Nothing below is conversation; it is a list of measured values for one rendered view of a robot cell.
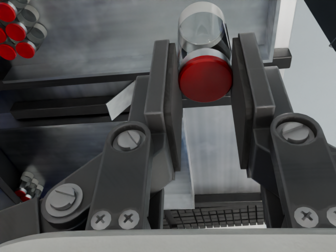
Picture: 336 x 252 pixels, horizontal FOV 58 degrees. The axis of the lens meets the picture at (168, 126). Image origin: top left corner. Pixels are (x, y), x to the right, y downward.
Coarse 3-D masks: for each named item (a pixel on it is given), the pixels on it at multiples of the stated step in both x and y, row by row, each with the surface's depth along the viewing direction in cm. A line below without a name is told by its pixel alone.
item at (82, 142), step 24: (0, 120) 47; (24, 120) 47; (48, 120) 46; (72, 120) 45; (96, 120) 45; (120, 120) 44; (0, 144) 54; (24, 144) 54; (48, 144) 54; (72, 144) 53; (96, 144) 53; (24, 168) 59; (48, 168) 59; (72, 168) 59; (168, 192) 63; (192, 192) 57
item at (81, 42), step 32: (32, 0) 35; (64, 0) 35; (96, 0) 34; (128, 0) 34; (160, 0) 34; (192, 0) 34; (224, 0) 34; (256, 0) 34; (64, 32) 38; (96, 32) 37; (128, 32) 37; (160, 32) 37; (256, 32) 36; (32, 64) 41; (64, 64) 40; (96, 64) 39; (128, 64) 38
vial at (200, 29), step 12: (192, 12) 13; (204, 12) 13; (216, 12) 13; (180, 24) 13; (192, 24) 12; (204, 24) 12; (216, 24) 12; (180, 36) 13; (192, 36) 12; (204, 36) 11; (216, 36) 12; (180, 48) 12; (192, 48) 12; (204, 48) 11; (216, 48) 12; (228, 48) 12; (180, 60) 12; (228, 60) 11
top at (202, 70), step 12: (192, 60) 11; (204, 60) 11; (216, 60) 11; (180, 72) 11; (192, 72) 11; (204, 72) 11; (216, 72) 11; (228, 72) 11; (180, 84) 11; (192, 84) 11; (204, 84) 11; (216, 84) 11; (228, 84) 11; (192, 96) 12; (204, 96) 12; (216, 96) 12
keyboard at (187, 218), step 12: (168, 216) 85; (180, 216) 84; (192, 216) 82; (204, 216) 81; (216, 216) 81; (228, 216) 81; (240, 216) 83; (252, 216) 80; (168, 228) 88; (180, 228) 87
